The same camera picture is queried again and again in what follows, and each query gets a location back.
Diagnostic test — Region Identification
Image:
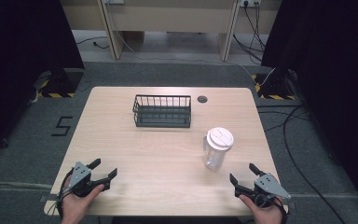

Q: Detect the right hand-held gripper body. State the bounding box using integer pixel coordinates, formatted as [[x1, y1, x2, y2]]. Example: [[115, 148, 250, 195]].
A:
[[234, 173, 292, 209]]

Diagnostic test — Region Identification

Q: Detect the beige wooden desk frame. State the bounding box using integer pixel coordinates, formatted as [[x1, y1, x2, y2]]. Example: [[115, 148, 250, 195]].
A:
[[59, 0, 283, 62]]

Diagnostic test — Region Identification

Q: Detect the black curtain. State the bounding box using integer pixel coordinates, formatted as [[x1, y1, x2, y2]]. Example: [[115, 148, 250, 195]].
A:
[[260, 0, 358, 216], [0, 0, 86, 160]]

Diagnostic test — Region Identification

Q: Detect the bundle of black hanging cables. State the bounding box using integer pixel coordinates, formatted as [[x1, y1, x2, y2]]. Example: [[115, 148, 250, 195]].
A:
[[232, 0, 267, 65]]

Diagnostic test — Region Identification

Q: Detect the black wire basket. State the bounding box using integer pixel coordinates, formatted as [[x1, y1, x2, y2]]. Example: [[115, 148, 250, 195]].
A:
[[131, 94, 192, 129]]

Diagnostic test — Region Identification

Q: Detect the person's left hand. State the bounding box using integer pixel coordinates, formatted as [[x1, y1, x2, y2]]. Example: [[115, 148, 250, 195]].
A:
[[61, 175, 105, 224]]

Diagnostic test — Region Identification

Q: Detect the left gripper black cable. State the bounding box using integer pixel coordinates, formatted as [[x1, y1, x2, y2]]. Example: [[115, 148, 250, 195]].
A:
[[55, 167, 76, 220]]

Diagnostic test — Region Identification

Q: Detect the black floor cable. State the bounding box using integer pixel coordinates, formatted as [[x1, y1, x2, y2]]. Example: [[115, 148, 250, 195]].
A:
[[75, 35, 110, 50], [255, 104, 349, 224]]

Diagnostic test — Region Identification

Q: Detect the clear plastic cup white lid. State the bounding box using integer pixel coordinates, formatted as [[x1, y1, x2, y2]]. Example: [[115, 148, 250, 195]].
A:
[[202, 126, 235, 171]]

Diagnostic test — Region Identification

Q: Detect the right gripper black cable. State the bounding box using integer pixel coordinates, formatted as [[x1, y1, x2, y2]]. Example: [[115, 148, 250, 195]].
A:
[[255, 193, 291, 224]]

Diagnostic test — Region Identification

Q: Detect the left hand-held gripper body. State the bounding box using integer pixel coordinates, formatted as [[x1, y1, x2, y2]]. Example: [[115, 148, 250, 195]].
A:
[[64, 161, 110, 198]]

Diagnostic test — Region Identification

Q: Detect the black stand base hazard tape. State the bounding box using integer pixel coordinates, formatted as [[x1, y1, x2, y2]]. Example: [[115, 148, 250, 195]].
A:
[[33, 68, 86, 99], [251, 68, 298, 101]]

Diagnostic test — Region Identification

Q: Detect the person's right hand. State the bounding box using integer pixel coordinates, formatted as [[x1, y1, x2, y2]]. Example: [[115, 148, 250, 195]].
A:
[[239, 194, 284, 224]]

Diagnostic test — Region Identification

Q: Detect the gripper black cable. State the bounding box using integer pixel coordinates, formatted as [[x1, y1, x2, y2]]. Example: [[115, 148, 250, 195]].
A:
[[255, 193, 291, 224], [55, 167, 76, 220]]

